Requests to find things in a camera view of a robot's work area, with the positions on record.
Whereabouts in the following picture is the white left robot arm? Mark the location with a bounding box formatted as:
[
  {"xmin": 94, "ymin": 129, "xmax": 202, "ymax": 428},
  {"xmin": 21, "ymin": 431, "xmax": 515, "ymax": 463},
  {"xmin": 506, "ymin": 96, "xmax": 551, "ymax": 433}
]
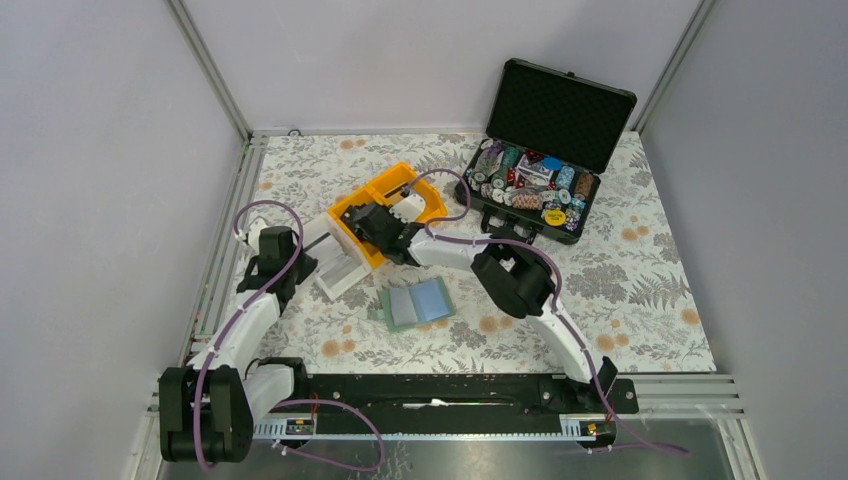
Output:
[{"xmin": 159, "ymin": 224, "xmax": 317, "ymax": 466}]

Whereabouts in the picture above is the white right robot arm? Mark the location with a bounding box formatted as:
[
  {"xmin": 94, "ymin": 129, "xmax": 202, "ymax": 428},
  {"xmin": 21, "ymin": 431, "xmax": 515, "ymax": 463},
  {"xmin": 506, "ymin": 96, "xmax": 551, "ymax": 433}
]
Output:
[{"xmin": 341, "ymin": 202, "xmax": 618, "ymax": 412}]

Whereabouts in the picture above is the yellow double storage bin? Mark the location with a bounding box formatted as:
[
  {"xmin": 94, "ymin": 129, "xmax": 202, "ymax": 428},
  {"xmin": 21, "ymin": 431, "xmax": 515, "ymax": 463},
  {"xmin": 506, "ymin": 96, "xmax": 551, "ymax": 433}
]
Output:
[{"xmin": 327, "ymin": 162, "xmax": 448, "ymax": 269}]

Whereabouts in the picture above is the white storage bin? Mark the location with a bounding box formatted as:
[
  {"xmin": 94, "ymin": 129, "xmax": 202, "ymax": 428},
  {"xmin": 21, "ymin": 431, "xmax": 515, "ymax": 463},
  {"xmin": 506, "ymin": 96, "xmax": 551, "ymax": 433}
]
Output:
[{"xmin": 304, "ymin": 213, "xmax": 372, "ymax": 300}]

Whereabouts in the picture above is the orange poker chip stack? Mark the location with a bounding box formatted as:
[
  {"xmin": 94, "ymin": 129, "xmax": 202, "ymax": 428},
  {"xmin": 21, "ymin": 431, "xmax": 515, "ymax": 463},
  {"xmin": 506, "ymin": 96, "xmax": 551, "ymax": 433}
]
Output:
[{"xmin": 509, "ymin": 190, "xmax": 543, "ymax": 211}]

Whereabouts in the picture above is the yellow big blind chip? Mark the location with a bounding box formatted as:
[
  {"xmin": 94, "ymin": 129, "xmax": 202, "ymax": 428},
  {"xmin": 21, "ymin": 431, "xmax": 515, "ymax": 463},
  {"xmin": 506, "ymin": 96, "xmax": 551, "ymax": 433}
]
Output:
[{"xmin": 542, "ymin": 209, "xmax": 567, "ymax": 227}]

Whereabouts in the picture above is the black poker chip case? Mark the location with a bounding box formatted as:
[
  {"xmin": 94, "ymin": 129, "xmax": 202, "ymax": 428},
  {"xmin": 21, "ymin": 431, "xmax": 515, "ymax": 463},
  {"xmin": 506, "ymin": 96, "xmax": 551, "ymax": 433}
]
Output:
[{"xmin": 455, "ymin": 58, "xmax": 637, "ymax": 245}]

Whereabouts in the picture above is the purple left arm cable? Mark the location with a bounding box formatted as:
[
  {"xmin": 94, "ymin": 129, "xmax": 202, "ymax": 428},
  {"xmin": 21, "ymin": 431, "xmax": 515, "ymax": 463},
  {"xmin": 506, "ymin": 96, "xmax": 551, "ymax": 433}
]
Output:
[{"xmin": 193, "ymin": 199, "xmax": 387, "ymax": 473}]

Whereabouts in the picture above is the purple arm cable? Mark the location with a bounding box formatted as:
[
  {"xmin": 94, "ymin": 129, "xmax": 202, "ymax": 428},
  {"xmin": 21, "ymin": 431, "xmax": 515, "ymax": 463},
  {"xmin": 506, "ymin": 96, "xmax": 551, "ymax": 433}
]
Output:
[
  {"xmin": 400, "ymin": 168, "xmax": 690, "ymax": 457},
  {"xmin": 193, "ymin": 199, "xmax": 387, "ymax": 473}
]

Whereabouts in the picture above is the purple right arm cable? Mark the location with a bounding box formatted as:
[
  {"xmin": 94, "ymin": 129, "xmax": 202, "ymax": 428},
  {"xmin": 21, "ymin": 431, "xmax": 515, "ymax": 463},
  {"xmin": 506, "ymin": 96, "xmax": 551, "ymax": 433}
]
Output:
[{"xmin": 400, "ymin": 168, "xmax": 690, "ymax": 457}]

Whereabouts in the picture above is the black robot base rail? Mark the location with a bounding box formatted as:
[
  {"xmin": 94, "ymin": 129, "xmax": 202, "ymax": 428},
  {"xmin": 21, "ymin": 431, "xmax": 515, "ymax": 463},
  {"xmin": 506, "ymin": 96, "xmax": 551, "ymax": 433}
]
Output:
[{"xmin": 254, "ymin": 358, "xmax": 639, "ymax": 442}]

